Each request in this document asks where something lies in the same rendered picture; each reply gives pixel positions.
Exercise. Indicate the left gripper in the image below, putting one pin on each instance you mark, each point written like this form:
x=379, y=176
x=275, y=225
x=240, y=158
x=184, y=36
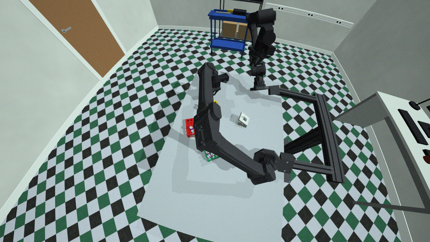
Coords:
x=215, y=89

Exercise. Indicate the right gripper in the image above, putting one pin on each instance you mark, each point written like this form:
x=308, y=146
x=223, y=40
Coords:
x=254, y=55

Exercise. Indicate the red tube rack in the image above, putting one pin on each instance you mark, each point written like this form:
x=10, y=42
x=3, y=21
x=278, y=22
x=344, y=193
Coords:
x=189, y=122

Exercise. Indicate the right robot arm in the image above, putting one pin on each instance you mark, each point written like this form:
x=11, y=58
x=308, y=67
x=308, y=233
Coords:
x=265, y=20

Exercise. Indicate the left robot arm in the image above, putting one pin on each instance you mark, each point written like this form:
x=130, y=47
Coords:
x=207, y=135

